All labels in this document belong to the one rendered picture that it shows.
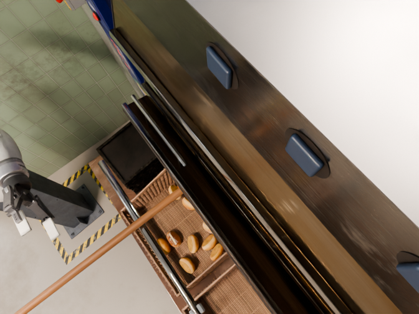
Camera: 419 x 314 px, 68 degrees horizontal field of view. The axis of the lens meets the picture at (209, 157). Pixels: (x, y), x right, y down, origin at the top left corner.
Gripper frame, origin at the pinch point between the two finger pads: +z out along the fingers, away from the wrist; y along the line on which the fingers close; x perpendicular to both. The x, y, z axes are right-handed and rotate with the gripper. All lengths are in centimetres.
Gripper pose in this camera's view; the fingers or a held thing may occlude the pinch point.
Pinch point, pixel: (40, 232)
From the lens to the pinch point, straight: 106.7
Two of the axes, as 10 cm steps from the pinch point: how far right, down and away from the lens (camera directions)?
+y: 1.3, 3.4, 9.3
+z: 5.9, 7.3, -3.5
